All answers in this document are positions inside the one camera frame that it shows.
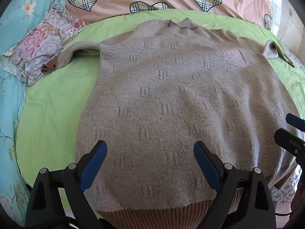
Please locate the light green bed sheet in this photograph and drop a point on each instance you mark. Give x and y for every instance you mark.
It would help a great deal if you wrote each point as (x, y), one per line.
(54, 105)

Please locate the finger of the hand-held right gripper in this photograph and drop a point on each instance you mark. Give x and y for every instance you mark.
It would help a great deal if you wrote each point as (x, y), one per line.
(295, 121)
(287, 140)

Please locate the small-flower print cloth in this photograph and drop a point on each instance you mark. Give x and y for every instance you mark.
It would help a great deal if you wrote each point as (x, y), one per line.
(283, 193)

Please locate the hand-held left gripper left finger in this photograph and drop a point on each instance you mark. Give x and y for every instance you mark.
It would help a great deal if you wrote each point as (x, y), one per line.
(95, 162)

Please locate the light blue floral quilt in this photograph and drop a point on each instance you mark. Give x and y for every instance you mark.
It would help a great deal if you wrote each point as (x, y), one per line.
(12, 100)

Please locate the white wall socket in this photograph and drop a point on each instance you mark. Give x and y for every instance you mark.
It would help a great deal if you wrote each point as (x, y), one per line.
(290, 12)

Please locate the ruffled floral pillow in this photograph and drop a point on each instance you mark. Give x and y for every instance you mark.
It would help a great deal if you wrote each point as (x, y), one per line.
(43, 43)

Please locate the beige knitted sweater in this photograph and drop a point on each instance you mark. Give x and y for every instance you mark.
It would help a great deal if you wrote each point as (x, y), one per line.
(171, 100)

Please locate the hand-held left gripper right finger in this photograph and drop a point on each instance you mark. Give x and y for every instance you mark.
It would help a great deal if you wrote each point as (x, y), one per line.
(206, 164)

